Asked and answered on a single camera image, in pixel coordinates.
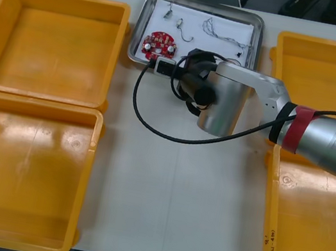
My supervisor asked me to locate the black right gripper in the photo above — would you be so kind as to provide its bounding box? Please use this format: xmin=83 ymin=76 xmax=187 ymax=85
xmin=185 ymin=47 xmax=220 ymax=82

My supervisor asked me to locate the white-grey twisted wire harness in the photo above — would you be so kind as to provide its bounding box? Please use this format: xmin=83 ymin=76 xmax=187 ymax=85
xmin=196 ymin=15 xmax=258 ymax=69

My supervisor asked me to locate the round red circuit board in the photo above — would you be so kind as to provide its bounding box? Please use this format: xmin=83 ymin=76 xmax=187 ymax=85
xmin=139 ymin=28 xmax=181 ymax=65

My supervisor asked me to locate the steel tray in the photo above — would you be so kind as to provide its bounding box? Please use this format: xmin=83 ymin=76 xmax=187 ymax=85
xmin=125 ymin=0 xmax=269 ymax=85

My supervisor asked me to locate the white paper sheet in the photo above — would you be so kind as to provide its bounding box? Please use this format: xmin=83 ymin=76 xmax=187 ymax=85
xmin=138 ymin=0 xmax=257 ymax=80

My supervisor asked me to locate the yellow-orange plastic bin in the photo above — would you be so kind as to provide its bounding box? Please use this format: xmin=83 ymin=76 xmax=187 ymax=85
xmin=0 ymin=0 xmax=135 ymax=113
xmin=0 ymin=91 xmax=108 ymax=251
xmin=255 ymin=29 xmax=336 ymax=156

